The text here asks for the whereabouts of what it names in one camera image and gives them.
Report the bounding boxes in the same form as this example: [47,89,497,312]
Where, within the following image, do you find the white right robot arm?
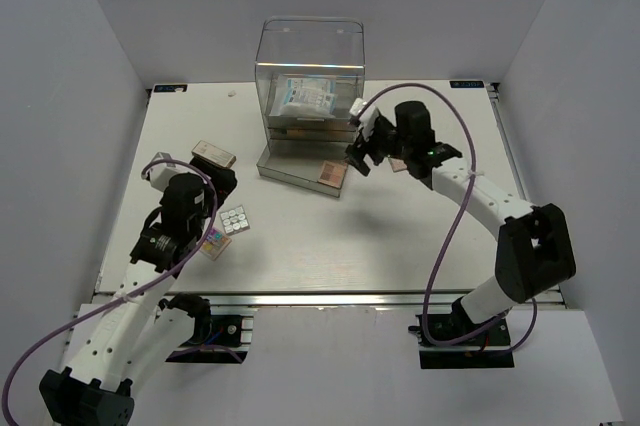
[346,99,576,345]

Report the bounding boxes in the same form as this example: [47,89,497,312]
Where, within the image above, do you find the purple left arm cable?
[2,159,246,426]

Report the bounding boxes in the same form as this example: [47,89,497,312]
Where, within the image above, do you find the blue label sticker left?
[152,84,188,93]

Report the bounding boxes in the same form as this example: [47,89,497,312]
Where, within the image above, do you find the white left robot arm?
[39,156,237,425]

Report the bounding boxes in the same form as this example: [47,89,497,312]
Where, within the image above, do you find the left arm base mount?
[167,312,254,364]

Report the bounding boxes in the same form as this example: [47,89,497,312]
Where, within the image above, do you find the grey nine-pan eyeshadow palette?
[219,205,251,236]

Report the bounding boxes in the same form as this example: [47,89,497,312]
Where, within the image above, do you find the brown four-pan eyeshadow palette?
[318,161,347,189]

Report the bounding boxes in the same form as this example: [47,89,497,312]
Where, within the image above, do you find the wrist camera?
[349,98,380,142]
[141,163,184,193]

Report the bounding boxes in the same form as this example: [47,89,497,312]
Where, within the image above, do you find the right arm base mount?
[407,314,515,370]

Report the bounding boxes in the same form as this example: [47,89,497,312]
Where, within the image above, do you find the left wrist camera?
[141,163,184,193]

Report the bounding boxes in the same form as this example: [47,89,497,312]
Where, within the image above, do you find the clear smoky makeup organizer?
[254,16,365,198]

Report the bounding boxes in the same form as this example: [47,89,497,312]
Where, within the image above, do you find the colourful eyeshadow palette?
[200,228,232,261]

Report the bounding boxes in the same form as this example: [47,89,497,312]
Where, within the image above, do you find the blue label sticker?
[152,84,188,93]
[449,80,485,89]

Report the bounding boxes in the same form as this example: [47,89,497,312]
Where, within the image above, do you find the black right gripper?
[344,116,412,177]

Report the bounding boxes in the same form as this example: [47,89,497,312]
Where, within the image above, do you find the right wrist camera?
[349,98,380,142]

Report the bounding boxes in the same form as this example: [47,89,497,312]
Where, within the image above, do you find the blue label sticker right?
[449,80,485,89]

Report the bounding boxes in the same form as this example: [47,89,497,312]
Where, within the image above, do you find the beige clear makeup compact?
[191,140,236,169]

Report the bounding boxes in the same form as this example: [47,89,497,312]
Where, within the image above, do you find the white cotton pad pack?
[297,77,336,117]

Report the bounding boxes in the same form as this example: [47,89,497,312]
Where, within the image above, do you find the pink slim makeup palette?
[388,158,407,173]

